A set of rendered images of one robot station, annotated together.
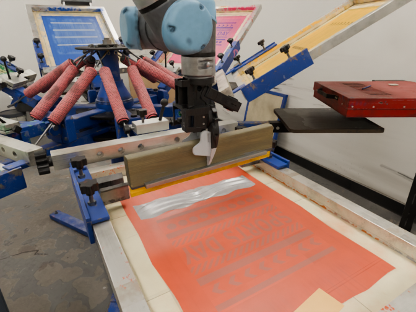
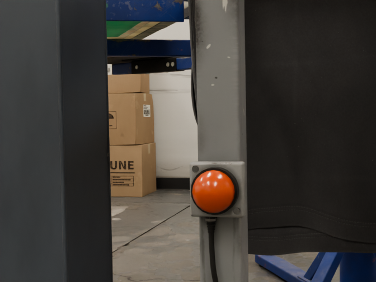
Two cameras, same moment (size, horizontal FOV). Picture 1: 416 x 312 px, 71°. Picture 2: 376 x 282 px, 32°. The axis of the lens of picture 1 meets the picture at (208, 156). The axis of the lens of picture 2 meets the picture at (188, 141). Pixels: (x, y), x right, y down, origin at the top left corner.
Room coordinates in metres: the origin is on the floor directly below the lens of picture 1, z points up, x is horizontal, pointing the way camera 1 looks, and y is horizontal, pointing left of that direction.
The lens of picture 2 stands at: (-0.42, -0.64, 0.73)
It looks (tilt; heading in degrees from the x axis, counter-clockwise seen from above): 3 degrees down; 45
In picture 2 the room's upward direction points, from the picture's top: 1 degrees counter-clockwise
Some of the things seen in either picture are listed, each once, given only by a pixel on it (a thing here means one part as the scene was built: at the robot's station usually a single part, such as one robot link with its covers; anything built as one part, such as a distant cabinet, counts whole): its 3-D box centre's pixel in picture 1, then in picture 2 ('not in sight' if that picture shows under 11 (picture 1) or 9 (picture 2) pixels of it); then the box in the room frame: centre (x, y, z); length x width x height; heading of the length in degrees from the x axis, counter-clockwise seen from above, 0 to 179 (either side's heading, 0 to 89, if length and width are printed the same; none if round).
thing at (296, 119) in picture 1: (241, 124); not in sight; (1.51, -0.18, 0.91); 1.34 x 0.40 x 0.08; 90
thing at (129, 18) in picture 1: (154, 28); not in sight; (0.60, 0.10, 1.39); 0.11 x 0.11 x 0.08; 29
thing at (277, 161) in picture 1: (253, 155); not in sight; (0.94, -0.16, 0.98); 0.30 x 0.05 x 0.07; 30
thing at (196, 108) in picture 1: (195, 103); not in sight; (0.66, 0.03, 1.23); 0.09 x 0.08 x 0.12; 120
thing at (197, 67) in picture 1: (199, 67); not in sight; (0.66, 0.02, 1.31); 0.08 x 0.08 x 0.05
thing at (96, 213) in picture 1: (88, 197); not in sight; (0.66, 0.32, 0.98); 0.30 x 0.05 x 0.07; 30
